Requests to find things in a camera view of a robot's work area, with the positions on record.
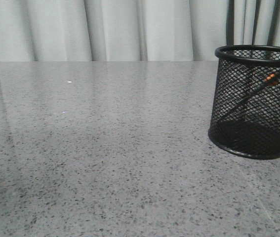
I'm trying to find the black and orange scissors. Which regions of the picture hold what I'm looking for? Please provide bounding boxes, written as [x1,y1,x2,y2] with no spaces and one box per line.
[218,70,280,122]

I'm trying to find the black wire mesh bucket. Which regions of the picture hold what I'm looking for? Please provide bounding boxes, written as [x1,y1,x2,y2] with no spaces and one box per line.
[208,45,280,159]

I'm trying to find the grey pleated curtain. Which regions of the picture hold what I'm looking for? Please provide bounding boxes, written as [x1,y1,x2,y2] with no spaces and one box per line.
[0,0,280,62]

